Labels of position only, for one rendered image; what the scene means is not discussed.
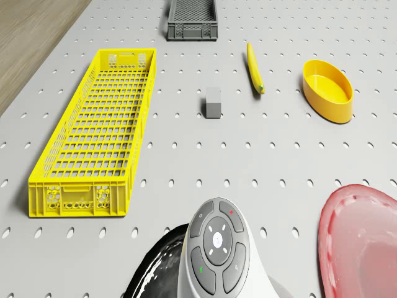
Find black plate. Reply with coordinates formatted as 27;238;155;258
122;223;190;298

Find yellow basket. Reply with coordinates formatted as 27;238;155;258
27;48;158;219

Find red plate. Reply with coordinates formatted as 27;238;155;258
317;183;397;298

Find grey cube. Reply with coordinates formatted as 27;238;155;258
204;86;222;119

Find banana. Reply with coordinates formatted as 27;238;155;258
246;42;266;96

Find yellow bowl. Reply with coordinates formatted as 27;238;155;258
301;59;354;124

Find dark grey basket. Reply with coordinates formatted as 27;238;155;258
167;0;220;42

